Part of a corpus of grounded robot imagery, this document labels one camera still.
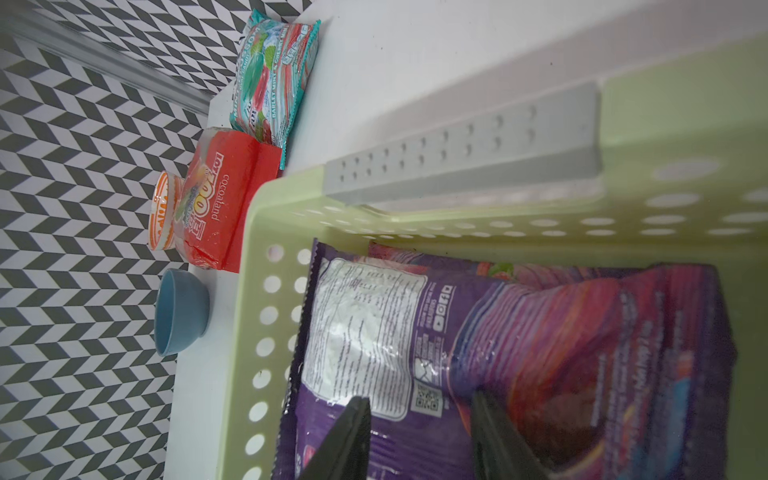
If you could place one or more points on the aluminium frame post left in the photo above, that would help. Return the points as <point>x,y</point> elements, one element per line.
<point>22,22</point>

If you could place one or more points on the teal mint candy bag far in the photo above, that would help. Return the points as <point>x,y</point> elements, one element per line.
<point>273,66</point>

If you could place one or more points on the blue small bowl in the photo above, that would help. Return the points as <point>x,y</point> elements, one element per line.
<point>182,312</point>

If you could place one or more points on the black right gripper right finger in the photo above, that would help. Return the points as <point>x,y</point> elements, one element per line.
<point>499,450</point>

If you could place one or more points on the green perforated plastic basket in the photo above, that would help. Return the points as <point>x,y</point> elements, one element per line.
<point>664,165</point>

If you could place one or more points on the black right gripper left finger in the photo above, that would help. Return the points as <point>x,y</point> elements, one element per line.
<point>344,452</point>

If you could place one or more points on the red cocoaland candy bag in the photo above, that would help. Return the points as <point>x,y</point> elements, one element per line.
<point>227,169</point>

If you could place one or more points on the orange patterned small bowl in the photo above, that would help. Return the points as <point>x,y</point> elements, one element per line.
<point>165,199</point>

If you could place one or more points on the purple candy bag back side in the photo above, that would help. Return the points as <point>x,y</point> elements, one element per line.
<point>604,379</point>

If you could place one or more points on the purple Fox's berries candy bag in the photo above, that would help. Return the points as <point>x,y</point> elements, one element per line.
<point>531,275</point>

